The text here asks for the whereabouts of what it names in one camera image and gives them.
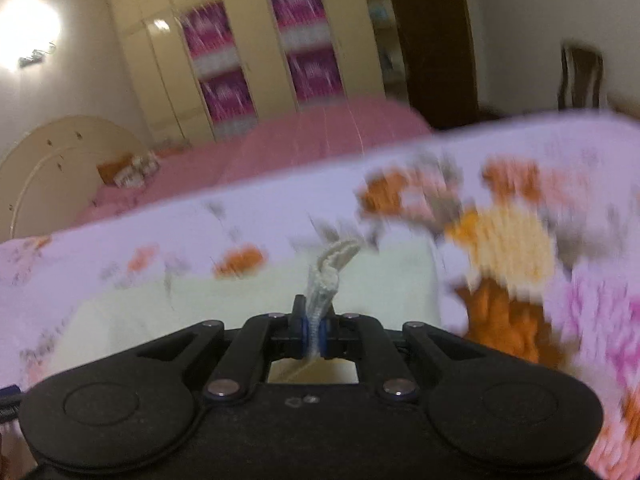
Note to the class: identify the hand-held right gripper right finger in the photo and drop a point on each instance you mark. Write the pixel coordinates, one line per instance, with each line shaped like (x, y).
(324, 335)

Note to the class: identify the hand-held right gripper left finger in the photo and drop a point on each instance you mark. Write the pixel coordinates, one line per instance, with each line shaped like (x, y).
(302, 332)

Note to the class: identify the white towel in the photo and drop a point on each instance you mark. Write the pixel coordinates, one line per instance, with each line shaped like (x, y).
(280, 285)

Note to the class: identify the floral printed blanket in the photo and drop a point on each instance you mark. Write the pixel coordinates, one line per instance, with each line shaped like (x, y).
(500, 280)

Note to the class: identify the pink bedspread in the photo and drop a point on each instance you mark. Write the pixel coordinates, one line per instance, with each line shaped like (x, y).
(300, 140)

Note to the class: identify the round cream headboard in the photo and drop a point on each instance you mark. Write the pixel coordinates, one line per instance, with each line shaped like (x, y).
(45, 185)

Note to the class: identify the magenta wardrobe poster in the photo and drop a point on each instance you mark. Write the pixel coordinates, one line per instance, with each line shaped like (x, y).
(316, 75)
(300, 12)
(227, 102)
(207, 35)

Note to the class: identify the orange patterned cushion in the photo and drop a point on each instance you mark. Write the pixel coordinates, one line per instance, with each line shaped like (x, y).
(111, 171)

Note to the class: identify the cream wardrobe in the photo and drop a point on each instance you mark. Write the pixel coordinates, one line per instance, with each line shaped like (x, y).
(150, 70)

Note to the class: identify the cream open shelf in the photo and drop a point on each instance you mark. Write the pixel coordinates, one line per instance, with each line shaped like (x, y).
(385, 35)

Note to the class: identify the dark brown door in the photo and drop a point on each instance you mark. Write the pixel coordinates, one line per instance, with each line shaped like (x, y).
(435, 45)

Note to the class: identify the dark wooden chair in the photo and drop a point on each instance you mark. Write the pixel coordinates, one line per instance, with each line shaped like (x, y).
(580, 77)

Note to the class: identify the glowing wall lamp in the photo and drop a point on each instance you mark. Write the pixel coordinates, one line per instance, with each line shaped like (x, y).
(27, 30)

